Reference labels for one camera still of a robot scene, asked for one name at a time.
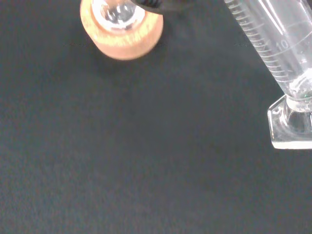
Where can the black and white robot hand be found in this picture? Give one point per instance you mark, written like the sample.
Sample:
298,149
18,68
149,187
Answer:
156,6

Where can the clear round-bottom flask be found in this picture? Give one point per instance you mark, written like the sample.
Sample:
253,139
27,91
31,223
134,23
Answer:
117,14

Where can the black bench cloth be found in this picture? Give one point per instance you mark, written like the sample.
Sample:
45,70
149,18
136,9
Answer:
122,146

